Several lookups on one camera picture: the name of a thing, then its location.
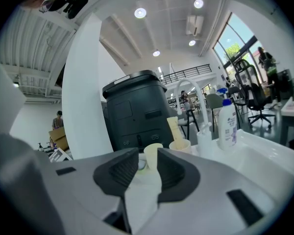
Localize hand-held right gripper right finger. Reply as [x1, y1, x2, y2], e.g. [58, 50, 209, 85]
[136, 147, 277, 235]

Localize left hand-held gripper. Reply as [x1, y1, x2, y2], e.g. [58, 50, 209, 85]
[49, 147, 73, 163]

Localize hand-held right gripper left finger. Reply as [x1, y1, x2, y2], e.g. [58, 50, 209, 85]
[42, 147, 140, 235]

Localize brown cardboard box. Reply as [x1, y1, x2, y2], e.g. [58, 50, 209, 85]
[48, 126, 70, 152]

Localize white shampoo bottle blue cap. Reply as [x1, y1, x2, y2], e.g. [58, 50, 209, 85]
[218, 98, 238, 152]

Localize black slim chair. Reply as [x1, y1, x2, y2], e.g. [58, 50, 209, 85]
[177, 108, 199, 141]

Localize dark grey tall appliance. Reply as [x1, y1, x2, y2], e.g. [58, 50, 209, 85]
[102, 70, 175, 153]

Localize grey green shell chair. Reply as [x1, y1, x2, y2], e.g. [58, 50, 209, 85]
[205, 93, 226, 132]

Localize white gooseneck faucet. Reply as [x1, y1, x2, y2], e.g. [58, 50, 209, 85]
[173, 78, 214, 158]

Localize black mesh office chair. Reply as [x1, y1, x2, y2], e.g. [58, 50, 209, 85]
[235, 58, 277, 130]

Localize black mezzanine railing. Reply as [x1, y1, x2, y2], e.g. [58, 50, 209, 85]
[159, 63, 213, 85]

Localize black massage chair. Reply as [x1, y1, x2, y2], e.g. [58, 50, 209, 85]
[276, 68, 294, 100]

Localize tall glass window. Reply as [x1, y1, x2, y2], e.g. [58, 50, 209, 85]
[213, 13, 266, 83]

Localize person's glasses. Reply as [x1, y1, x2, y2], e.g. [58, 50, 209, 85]
[38, 0, 55, 13]

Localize ceiling air conditioner cassette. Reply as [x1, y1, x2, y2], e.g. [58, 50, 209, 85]
[186, 14, 205, 37]

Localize black head-mounted camera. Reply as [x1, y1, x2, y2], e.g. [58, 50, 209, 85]
[63, 0, 90, 20]

